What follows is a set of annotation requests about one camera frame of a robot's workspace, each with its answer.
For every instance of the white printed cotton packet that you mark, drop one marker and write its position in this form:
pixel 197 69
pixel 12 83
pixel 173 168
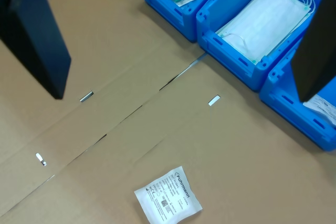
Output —
pixel 168 197

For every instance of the stack of white face masks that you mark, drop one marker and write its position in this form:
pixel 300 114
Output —
pixel 265 24

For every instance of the white printed flat packet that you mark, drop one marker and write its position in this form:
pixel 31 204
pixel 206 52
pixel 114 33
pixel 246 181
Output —
pixel 324 110

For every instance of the blue plastic bin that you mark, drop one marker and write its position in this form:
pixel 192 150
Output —
pixel 168 11
pixel 288 111
pixel 236 64

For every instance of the brown cardboard sheet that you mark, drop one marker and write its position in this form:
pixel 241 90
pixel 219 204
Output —
pixel 105 37
pixel 236 155

